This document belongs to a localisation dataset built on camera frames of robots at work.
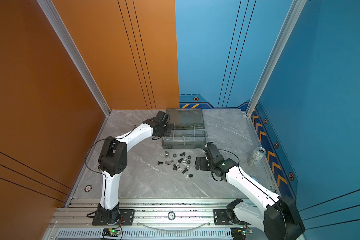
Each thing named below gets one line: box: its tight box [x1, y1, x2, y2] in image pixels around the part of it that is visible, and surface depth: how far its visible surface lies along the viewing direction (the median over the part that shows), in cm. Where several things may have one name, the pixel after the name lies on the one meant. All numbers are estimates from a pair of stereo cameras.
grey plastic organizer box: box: [162, 108, 207, 150], surface depth 107 cm
